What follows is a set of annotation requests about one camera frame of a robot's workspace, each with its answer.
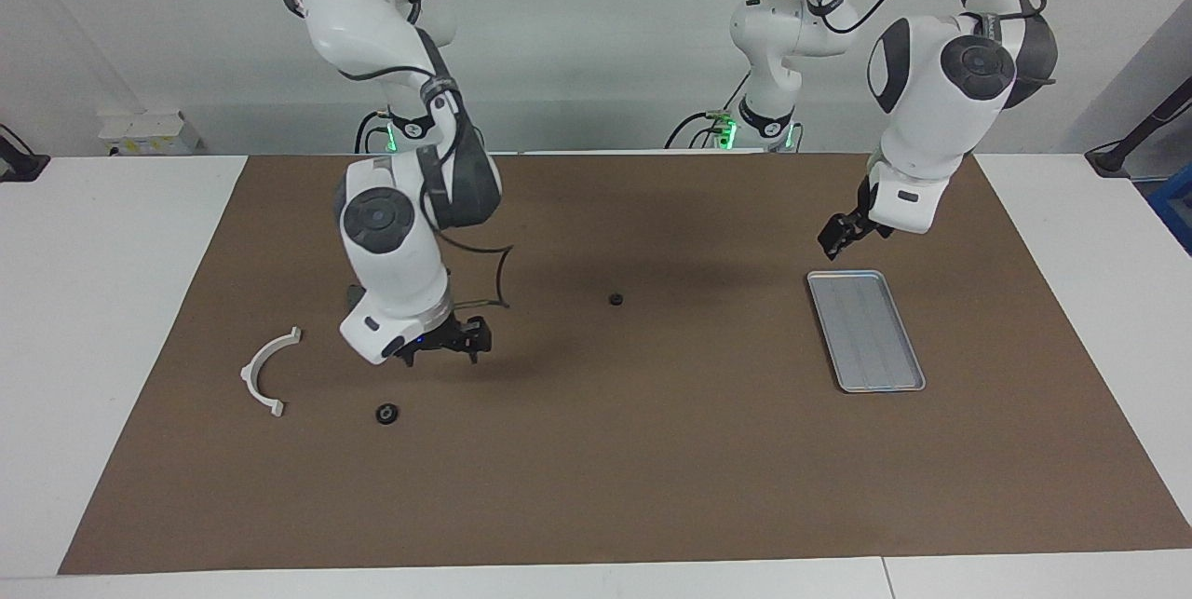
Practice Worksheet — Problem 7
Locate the silver metal tray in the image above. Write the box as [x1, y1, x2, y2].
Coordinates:
[806, 270, 927, 394]

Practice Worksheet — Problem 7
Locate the brown table mat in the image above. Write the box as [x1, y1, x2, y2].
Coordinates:
[58, 152, 1192, 575]

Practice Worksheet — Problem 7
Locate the black angled stand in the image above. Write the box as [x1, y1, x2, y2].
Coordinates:
[1085, 77, 1192, 178]

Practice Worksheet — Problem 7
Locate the blue bin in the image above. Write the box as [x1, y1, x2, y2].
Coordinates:
[1147, 172, 1192, 255]

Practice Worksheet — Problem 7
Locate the white box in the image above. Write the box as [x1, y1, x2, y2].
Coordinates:
[98, 110, 201, 156]

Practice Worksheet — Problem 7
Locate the black stand foot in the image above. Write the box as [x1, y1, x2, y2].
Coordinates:
[0, 124, 50, 183]

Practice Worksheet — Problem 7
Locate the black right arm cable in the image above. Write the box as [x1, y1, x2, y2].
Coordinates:
[335, 59, 516, 311]

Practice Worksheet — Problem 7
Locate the white curved plastic bracket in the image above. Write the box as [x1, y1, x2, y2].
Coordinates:
[240, 327, 303, 418]

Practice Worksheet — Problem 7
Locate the black left base cable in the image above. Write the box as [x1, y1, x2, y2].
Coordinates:
[665, 68, 751, 150]

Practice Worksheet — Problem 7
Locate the black base cable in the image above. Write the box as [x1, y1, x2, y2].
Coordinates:
[665, 68, 751, 150]
[354, 110, 388, 154]

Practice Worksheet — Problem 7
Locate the black right base cable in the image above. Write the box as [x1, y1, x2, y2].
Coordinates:
[354, 110, 388, 154]

